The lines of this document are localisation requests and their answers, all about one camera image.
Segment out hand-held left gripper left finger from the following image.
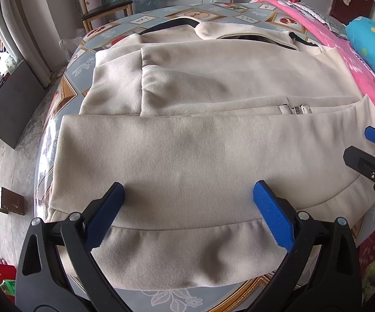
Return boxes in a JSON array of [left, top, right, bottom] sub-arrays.
[[15, 182, 133, 312]]

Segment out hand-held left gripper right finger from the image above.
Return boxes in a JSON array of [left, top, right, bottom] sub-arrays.
[[249, 180, 362, 312]]

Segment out cream zip jacket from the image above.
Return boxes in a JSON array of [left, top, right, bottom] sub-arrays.
[[46, 18, 375, 291]]

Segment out pink floral blanket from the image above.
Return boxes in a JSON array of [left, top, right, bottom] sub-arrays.
[[249, 0, 375, 303]]

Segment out blue pink cartoon pillow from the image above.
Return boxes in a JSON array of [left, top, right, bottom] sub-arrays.
[[345, 16, 375, 90]]

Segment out brown cardboard box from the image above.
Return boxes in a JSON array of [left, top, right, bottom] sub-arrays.
[[0, 187, 25, 216]]

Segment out red box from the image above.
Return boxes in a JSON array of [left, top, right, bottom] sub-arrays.
[[0, 262, 16, 282]]

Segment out grey lace-trimmed cloth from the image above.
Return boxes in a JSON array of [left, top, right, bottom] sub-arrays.
[[292, 2, 351, 36]]

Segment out patterned plastic tablecloth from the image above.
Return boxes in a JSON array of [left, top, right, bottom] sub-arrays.
[[35, 2, 375, 312]]

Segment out clear plastic bag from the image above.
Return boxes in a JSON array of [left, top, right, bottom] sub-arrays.
[[59, 37, 81, 59]]

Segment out grey curtain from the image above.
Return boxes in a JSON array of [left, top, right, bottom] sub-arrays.
[[0, 0, 77, 88]]

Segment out wooden chair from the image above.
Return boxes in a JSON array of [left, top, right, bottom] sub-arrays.
[[75, 0, 134, 31]]

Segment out clear empty water jug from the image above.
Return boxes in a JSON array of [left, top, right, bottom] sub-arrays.
[[135, 0, 165, 9]]

